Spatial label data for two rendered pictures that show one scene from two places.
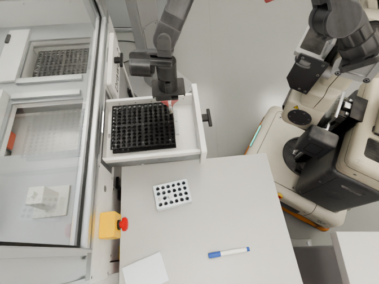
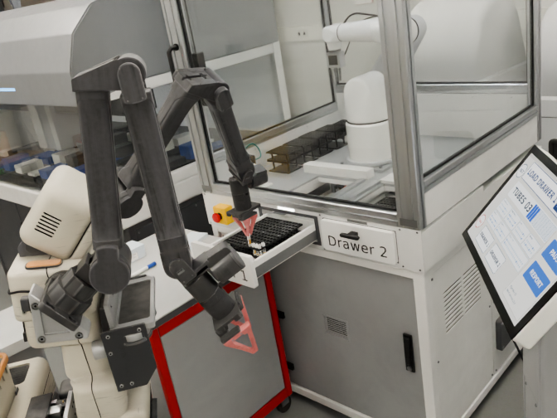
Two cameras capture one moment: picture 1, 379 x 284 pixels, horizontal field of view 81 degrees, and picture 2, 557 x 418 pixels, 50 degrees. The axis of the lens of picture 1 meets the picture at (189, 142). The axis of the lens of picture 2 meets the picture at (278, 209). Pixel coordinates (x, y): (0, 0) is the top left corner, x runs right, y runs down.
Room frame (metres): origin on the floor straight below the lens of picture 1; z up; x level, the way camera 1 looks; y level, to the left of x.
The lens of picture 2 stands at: (2.00, -0.91, 1.71)
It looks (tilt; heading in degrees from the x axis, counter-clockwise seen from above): 21 degrees down; 144
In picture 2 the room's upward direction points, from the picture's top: 10 degrees counter-clockwise
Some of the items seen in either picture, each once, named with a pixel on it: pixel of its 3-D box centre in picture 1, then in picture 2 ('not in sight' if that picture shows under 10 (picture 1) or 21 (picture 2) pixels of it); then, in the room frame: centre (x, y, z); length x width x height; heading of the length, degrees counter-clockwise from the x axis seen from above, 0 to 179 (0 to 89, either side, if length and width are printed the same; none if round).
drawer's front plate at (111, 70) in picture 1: (114, 66); (357, 240); (0.70, 0.33, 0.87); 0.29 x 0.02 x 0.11; 8
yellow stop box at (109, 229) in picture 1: (111, 225); (223, 214); (0.06, 0.23, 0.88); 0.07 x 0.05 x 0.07; 8
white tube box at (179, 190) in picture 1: (172, 194); not in sight; (0.18, 0.06, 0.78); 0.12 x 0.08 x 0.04; 105
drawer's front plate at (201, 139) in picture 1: (198, 123); (223, 263); (0.43, -0.03, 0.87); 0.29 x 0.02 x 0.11; 8
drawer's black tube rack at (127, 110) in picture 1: (144, 128); (264, 240); (0.41, 0.17, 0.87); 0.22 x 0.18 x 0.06; 98
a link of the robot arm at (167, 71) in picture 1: (164, 67); (239, 184); (0.46, 0.08, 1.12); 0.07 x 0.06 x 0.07; 88
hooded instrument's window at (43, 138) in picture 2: not in sight; (100, 116); (-1.35, 0.39, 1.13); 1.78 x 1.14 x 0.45; 8
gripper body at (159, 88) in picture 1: (167, 82); (242, 202); (0.46, 0.07, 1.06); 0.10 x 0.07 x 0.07; 98
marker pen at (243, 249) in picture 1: (229, 252); (141, 270); (0.00, -0.14, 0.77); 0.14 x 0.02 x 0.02; 100
